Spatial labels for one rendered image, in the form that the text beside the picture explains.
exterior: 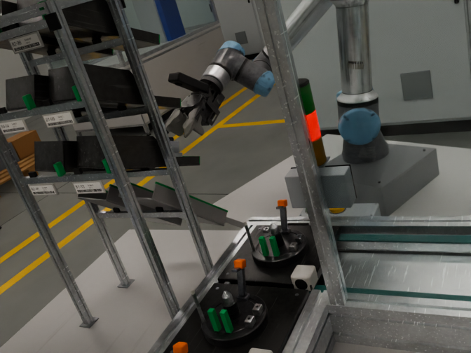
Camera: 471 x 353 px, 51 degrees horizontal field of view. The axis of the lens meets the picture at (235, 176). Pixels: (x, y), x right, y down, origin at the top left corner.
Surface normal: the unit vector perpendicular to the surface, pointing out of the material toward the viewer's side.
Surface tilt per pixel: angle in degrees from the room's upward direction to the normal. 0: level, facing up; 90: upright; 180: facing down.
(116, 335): 0
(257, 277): 0
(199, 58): 90
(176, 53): 90
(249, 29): 90
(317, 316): 0
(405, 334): 90
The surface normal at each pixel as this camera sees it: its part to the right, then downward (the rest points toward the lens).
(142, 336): -0.27, -0.88
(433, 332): -0.43, 0.46
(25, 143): 0.83, -0.01
